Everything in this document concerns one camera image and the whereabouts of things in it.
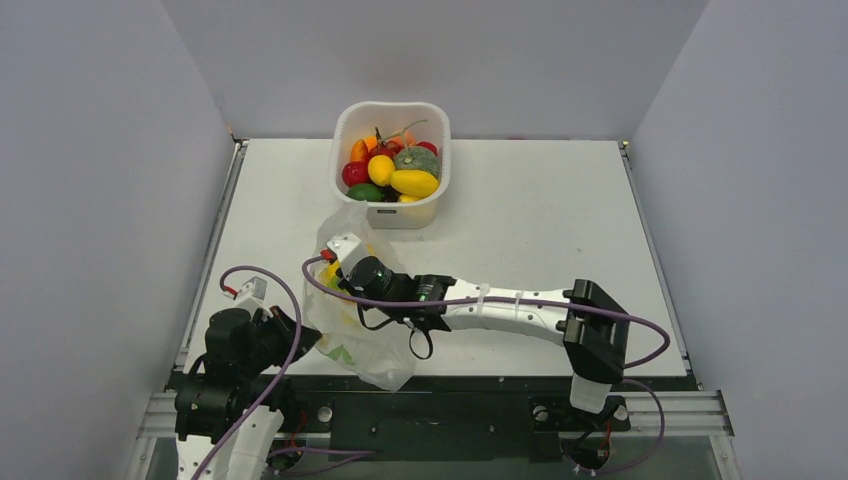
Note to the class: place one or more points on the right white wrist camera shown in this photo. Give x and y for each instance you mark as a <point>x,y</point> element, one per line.
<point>348,249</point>

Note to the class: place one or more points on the red apple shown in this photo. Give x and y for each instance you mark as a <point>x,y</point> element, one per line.
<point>355,173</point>

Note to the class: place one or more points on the white plastic basket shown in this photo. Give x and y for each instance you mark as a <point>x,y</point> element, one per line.
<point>389,127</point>

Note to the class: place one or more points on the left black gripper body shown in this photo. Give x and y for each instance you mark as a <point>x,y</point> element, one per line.
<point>265,349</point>

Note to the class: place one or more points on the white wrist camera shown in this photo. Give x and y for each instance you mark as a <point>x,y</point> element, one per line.
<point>348,249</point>
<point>251,296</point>

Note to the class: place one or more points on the green lime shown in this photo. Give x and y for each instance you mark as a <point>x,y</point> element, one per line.
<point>365,192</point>

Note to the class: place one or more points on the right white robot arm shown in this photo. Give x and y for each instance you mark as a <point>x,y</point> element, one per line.
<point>591,326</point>

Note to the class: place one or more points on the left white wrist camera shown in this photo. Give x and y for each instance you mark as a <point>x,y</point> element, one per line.
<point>251,296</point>

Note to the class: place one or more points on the yellow lemon in basket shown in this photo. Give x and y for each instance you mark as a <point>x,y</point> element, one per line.
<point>380,169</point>

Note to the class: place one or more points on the green cantaloupe melon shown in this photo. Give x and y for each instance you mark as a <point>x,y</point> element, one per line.
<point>418,158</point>

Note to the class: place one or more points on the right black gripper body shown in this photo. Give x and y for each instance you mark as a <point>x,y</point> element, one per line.
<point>350,279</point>

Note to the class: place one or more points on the yellow fake mango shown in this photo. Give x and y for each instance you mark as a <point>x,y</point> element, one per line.
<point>414,183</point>

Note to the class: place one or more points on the red tomato at back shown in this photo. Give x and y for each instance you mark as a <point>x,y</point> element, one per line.
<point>429,146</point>

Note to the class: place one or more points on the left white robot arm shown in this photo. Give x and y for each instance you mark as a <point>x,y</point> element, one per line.
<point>225,421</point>

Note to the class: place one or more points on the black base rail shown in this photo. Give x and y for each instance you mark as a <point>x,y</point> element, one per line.
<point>478,418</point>

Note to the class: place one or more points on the orange pepper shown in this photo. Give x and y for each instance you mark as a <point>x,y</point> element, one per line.
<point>359,151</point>

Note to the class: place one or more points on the clear plastic bag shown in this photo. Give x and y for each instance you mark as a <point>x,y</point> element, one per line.
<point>381,358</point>

